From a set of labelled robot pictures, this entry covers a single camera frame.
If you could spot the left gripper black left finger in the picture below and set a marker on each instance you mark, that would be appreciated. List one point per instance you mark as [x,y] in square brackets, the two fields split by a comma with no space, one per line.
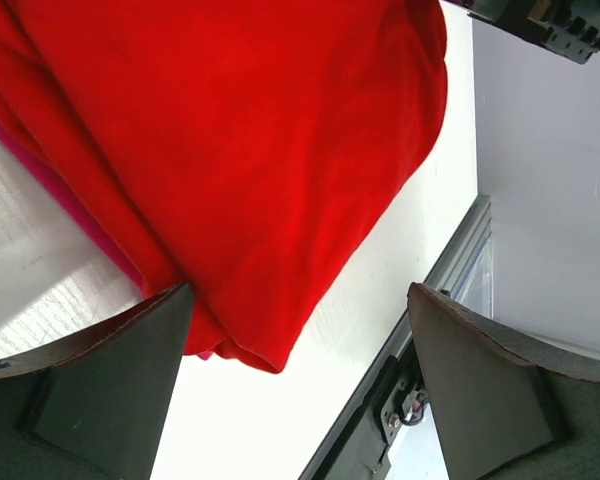
[92,405]

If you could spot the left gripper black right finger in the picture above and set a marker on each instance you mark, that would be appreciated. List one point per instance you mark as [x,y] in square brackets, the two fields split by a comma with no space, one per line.
[505,405]

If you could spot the red t shirt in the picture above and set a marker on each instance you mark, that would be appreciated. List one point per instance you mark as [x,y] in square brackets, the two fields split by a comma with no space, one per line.
[245,147]

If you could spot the magenta t shirt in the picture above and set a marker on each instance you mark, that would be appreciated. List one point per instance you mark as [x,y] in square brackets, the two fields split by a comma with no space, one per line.
[59,272]

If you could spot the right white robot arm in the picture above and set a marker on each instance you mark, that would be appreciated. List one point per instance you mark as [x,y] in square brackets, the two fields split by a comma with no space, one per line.
[567,28]

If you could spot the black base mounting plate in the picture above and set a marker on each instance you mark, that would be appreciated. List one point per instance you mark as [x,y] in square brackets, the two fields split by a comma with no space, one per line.
[358,443]

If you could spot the aluminium frame rail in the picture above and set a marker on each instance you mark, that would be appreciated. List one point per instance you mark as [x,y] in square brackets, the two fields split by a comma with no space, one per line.
[447,276]

